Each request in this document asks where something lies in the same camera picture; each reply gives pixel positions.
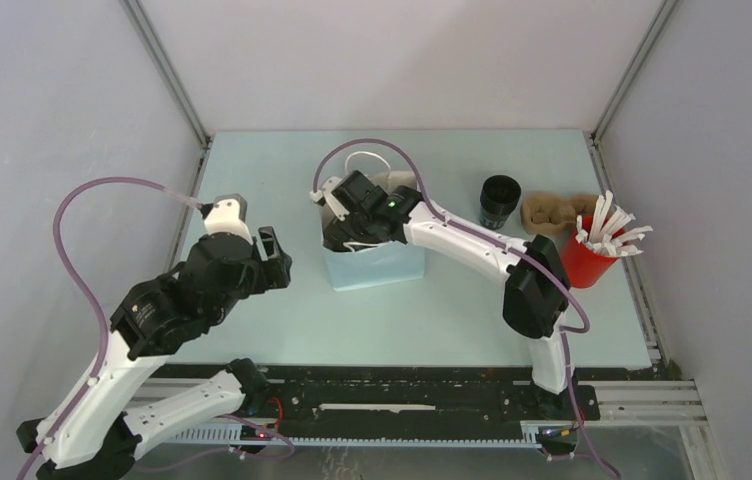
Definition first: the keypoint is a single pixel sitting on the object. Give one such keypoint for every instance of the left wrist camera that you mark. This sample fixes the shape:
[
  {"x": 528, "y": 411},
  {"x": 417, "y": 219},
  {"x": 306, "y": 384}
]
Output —
[{"x": 226, "y": 215}]

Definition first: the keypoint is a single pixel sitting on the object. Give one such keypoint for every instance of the brown cardboard cup carrier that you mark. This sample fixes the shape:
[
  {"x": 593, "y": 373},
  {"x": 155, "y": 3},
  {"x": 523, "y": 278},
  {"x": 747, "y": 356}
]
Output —
[{"x": 549, "y": 214}]

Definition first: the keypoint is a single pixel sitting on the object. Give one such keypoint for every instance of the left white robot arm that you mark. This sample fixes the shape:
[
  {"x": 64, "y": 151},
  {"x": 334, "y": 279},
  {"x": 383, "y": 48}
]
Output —
[{"x": 94, "y": 434}]

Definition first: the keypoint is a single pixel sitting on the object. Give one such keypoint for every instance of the light blue paper bag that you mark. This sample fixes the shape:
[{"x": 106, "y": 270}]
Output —
[{"x": 354, "y": 264}]

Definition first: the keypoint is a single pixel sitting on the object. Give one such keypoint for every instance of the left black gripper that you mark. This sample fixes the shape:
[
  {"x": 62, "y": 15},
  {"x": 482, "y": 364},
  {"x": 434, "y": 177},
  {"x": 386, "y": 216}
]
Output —
[{"x": 279, "y": 265}]

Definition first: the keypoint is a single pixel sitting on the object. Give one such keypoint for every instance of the red cup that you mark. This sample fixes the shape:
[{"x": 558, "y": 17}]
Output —
[{"x": 583, "y": 266}]

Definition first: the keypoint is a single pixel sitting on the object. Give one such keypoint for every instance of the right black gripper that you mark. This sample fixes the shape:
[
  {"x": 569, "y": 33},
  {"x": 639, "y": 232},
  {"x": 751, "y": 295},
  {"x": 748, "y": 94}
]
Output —
[{"x": 341, "y": 231}]

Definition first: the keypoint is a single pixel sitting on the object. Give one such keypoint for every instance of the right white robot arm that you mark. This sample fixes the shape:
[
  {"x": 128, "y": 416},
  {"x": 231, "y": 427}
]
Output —
[{"x": 530, "y": 273}]

